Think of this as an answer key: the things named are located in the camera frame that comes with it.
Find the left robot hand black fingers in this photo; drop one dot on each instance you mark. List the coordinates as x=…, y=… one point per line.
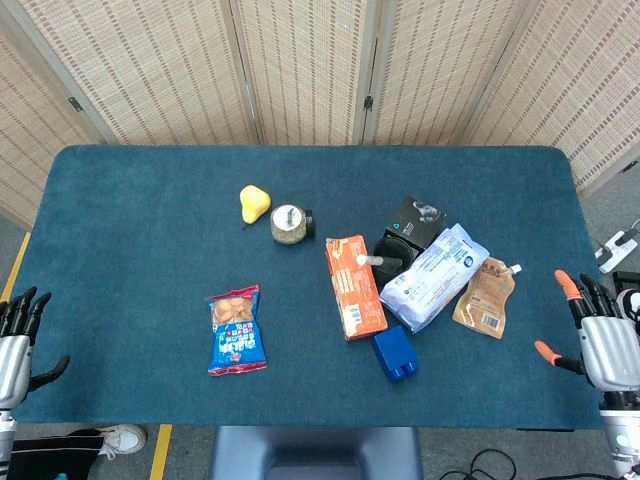
x=12, y=360

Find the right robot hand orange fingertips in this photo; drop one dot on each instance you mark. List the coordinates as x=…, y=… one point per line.
x=612, y=350

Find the clear plastic tube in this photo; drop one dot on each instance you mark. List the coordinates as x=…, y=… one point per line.
x=372, y=260

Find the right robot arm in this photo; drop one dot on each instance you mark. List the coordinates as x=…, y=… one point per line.
x=622, y=440

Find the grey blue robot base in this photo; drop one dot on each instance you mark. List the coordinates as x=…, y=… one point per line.
x=315, y=452

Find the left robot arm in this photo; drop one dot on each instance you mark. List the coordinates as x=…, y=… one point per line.
x=5, y=442

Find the black mesh filter basket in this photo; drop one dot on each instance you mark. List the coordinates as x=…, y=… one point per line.
x=396, y=247

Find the black white floor device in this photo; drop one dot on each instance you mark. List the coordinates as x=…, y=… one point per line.
x=631, y=287

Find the yellow floor tape strip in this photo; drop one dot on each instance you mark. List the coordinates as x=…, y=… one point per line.
x=161, y=452
x=14, y=267

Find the white power strip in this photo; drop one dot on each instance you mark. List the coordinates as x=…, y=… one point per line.
x=617, y=250

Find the black trouser leg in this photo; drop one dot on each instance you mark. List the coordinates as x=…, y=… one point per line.
x=55, y=457

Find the white sneaker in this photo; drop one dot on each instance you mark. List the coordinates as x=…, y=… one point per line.
x=125, y=439

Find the brown spout pouch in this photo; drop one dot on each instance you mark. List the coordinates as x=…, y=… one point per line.
x=482, y=300

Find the blue carpet table cover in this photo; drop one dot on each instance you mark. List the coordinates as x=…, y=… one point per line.
x=150, y=250

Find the black screen hinge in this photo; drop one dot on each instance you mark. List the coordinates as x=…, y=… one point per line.
x=628, y=167
x=75, y=104
x=368, y=102

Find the white blue plastic bag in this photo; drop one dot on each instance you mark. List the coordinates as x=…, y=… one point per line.
x=430, y=280

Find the blue building block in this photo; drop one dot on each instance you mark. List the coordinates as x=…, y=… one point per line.
x=392, y=350

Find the woven folding screen panel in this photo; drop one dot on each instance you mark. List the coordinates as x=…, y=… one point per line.
x=570, y=85
x=305, y=70
x=30, y=140
x=435, y=70
x=150, y=70

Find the blue red snack bag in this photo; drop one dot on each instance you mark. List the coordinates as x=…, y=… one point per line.
x=235, y=335

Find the black cardboard box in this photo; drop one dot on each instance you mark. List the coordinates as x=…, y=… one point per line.
x=417, y=217

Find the orange cardboard box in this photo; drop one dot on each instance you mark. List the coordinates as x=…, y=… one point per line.
x=356, y=297

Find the yellow pear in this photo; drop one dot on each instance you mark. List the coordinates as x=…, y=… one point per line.
x=252, y=202

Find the glass jar black lid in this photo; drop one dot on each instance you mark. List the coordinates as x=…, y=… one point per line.
x=287, y=226

